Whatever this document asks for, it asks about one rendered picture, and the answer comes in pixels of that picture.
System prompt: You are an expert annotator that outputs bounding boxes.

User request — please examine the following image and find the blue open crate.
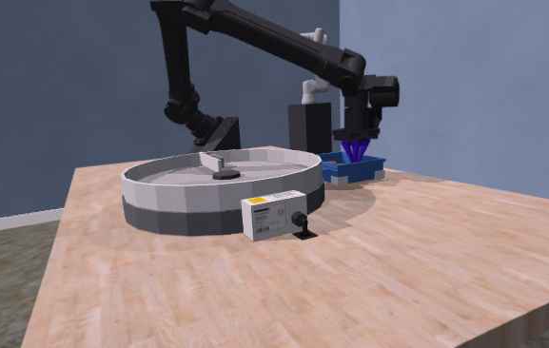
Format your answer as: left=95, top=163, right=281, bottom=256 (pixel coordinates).
left=317, top=151, right=385, bottom=185

